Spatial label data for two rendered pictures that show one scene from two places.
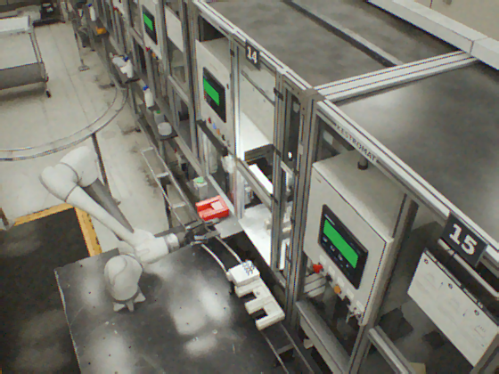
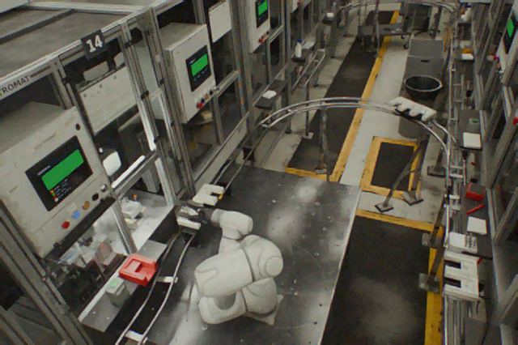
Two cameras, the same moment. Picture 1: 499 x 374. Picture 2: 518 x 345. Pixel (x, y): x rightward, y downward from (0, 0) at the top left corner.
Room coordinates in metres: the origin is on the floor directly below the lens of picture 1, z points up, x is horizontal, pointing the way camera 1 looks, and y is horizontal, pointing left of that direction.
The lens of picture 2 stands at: (2.16, 1.66, 2.52)
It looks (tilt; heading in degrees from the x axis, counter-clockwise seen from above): 38 degrees down; 233
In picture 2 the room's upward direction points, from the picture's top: 5 degrees counter-clockwise
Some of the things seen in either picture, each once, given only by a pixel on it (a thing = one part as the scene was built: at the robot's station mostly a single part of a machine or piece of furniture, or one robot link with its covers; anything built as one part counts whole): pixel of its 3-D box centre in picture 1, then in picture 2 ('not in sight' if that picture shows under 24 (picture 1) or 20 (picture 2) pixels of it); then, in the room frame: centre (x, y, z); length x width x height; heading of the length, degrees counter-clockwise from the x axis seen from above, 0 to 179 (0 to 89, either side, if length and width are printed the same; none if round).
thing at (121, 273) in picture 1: (120, 274); (258, 288); (1.51, 0.72, 0.85); 0.18 x 0.16 x 0.22; 161
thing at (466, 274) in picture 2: not in sight; (459, 269); (0.67, 1.33, 0.84); 0.37 x 0.14 x 0.10; 28
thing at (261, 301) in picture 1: (254, 297); (202, 207); (1.39, 0.01, 0.84); 0.36 x 0.14 x 0.10; 28
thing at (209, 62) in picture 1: (233, 92); (38, 176); (2.12, 0.12, 1.60); 0.42 x 0.29 x 0.46; 28
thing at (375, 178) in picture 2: not in sight; (392, 164); (-0.82, 0.07, 0.01); 1.00 x 0.55 x 0.01; 28
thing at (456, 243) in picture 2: not in sight; (462, 241); (0.57, 1.27, 0.92); 0.13 x 0.10 x 0.09; 118
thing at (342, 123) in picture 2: not in sight; (360, 65); (-2.64, -1.77, 0.01); 5.85 x 0.59 x 0.01; 28
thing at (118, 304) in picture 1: (126, 294); (263, 300); (1.48, 0.72, 0.71); 0.22 x 0.18 x 0.06; 28
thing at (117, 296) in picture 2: (201, 188); (116, 291); (2.08, 0.33, 0.97); 0.08 x 0.08 x 0.12; 28
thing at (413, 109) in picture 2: not in sight; (410, 111); (-0.56, 0.27, 0.84); 0.37 x 0.14 x 0.10; 86
